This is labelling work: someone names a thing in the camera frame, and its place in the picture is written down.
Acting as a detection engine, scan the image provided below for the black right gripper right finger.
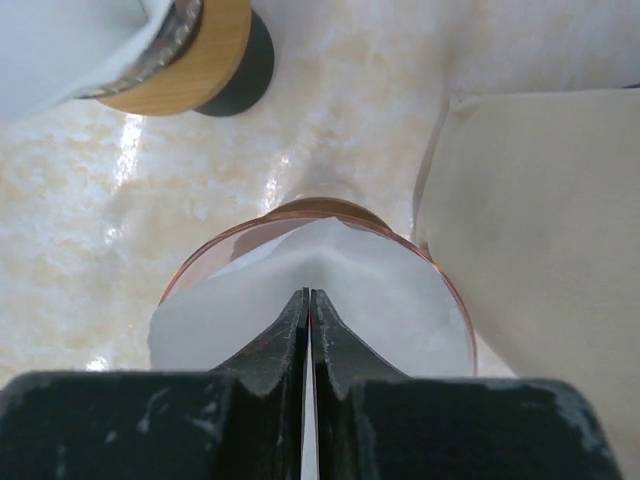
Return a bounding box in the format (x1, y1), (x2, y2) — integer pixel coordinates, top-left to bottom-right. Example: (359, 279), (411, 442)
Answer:
(309, 290), (621, 479)

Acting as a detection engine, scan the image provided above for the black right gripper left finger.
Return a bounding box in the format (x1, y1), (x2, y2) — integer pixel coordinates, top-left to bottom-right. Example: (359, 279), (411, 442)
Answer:
(1, 289), (309, 479)

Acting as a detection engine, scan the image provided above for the white paper coffee filter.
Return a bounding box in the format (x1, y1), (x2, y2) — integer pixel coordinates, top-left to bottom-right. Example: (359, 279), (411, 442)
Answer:
(1, 1), (172, 121)
(148, 217), (474, 379)

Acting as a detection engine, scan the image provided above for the pink glass dripper cone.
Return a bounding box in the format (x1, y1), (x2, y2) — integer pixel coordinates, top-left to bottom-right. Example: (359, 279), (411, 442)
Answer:
(157, 208), (480, 379)

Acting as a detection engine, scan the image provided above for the light wooden dripper ring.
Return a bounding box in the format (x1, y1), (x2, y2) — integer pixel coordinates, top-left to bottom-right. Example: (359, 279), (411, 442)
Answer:
(97, 0), (253, 119)

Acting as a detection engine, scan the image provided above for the black carafe with red lid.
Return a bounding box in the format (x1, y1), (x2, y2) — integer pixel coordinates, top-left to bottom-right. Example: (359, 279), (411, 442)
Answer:
(195, 10), (275, 117)

